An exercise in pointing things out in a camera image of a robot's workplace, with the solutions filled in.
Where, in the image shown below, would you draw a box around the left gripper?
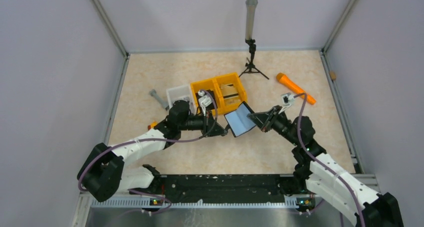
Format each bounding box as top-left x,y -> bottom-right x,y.
178,107 -> 227,137

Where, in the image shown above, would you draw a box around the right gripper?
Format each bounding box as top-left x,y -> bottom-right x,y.
247,105 -> 300,146

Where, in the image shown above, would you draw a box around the black leather card holder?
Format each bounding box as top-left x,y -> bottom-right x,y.
224,101 -> 257,138

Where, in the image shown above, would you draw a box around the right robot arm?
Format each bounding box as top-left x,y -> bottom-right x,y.
247,105 -> 404,227

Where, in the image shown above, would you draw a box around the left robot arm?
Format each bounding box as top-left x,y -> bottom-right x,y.
77,100 -> 228,202

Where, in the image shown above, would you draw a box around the beige striped cards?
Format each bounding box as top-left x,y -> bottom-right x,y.
220,84 -> 240,105

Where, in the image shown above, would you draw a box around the yellow bin with beige cards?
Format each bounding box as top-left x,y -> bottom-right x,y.
214,72 -> 248,115

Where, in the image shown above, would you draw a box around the yellow bin with black cards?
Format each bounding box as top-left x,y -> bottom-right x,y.
190,78 -> 223,117

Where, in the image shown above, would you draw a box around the orange toy microphone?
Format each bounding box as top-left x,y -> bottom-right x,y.
275,72 -> 316,105

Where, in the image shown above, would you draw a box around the white plastic bin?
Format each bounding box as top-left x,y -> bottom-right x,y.
166,84 -> 196,113

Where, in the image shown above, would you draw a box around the black mini tripod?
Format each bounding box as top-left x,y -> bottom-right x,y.
239,39 -> 270,80

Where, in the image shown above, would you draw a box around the yellow toy car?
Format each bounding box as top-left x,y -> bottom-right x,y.
147,121 -> 158,130

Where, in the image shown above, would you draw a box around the grey plastic bolt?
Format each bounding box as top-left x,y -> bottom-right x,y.
149,89 -> 169,111

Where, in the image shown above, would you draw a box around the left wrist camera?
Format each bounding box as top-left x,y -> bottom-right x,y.
197,90 -> 214,115

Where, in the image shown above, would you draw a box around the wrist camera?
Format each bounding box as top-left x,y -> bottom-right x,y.
279,92 -> 295,114
197,90 -> 214,115

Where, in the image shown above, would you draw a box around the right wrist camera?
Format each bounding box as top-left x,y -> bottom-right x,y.
279,92 -> 295,114

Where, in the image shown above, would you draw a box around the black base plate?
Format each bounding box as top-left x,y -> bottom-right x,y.
129,174 -> 319,207

